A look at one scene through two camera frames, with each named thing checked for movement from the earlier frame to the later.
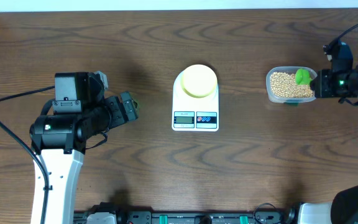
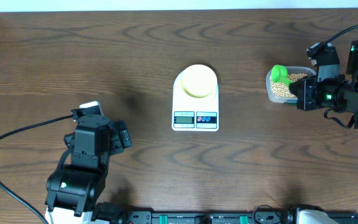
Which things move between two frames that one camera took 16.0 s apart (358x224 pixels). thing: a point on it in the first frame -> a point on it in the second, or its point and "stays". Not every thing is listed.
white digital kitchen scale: x=191 y=114 stays
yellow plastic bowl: x=199 y=81 stays
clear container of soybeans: x=281 y=86 stays
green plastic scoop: x=302 y=76 -> x=279 y=74
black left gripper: x=119 y=116 -> x=120 y=143
